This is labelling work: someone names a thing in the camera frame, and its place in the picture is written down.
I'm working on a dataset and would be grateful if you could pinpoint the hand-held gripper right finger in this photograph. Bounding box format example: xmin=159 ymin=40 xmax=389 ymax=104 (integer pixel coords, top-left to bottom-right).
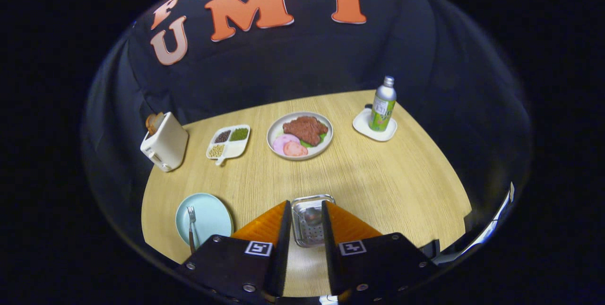
xmin=321 ymin=200 xmax=440 ymax=302

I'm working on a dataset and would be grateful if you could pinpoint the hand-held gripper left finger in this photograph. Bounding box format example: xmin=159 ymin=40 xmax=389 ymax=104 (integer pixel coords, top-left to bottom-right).
xmin=175 ymin=200 xmax=293 ymax=303

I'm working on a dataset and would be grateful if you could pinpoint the wooden-handled spoon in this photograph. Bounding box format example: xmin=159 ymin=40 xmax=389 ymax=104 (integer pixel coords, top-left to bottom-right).
xmin=302 ymin=207 xmax=324 ymax=227

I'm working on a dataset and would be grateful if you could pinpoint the wooden-handled fork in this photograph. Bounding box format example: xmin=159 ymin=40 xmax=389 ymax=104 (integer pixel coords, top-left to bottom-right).
xmin=187 ymin=206 xmax=197 ymax=254

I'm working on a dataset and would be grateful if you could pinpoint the metal mesh basket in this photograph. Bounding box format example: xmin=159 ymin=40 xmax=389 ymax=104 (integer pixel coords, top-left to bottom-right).
xmin=290 ymin=194 xmax=336 ymax=248

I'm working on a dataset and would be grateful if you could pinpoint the light blue plate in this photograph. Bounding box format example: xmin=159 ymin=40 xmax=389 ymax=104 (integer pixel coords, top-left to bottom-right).
xmin=175 ymin=193 xmax=234 ymax=249

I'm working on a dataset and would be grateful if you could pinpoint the reddish pink ham slice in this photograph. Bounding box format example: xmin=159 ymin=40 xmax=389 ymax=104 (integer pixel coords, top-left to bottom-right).
xmin=283 ymin=141 xmax=309 ymax=157

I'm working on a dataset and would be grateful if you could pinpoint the green lettuce leaf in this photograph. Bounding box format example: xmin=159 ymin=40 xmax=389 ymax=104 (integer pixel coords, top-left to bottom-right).
xmin=300 ymin=132 xmax=327 ymax=148

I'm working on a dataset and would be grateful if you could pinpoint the beige round plate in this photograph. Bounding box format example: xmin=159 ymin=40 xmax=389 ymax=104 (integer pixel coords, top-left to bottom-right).
xmin=267 ymin=112 xmax=334 ymax=161

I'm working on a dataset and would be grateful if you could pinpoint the pale pink ham slice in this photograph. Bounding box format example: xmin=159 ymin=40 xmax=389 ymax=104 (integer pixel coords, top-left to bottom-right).
xmin=273 ymin=134 xmax=301 ymax=156

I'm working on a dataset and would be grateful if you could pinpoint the white divided dish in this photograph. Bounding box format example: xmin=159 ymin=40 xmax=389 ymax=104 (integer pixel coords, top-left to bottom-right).
xmin=206 ymin=124 xmax=251 ymax=166

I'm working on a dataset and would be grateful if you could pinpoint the brown steak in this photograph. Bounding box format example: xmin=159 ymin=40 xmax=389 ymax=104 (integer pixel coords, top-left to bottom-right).
xmin=283 ymin=116 xmax=328 ymax=146

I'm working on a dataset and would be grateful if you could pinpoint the white square coaster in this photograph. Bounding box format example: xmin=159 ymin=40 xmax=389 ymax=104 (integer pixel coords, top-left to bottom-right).
xmin=353 ymin=107 xmax=398 ymax=142

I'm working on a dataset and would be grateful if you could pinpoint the green aluminium bottle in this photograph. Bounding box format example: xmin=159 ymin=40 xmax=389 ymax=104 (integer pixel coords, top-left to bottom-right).
xmin=369 ymin=76 xmax=397 ymax=132

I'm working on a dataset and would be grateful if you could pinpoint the white toaster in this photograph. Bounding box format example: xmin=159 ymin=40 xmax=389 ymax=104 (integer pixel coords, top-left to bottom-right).
xmin=140 ymin=112 xmax=189 ymax=173

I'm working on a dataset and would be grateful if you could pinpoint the toasted bread slice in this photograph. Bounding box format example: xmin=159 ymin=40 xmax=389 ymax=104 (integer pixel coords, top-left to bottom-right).
xmin=145 ymin=112 xmax=165 ymax=136

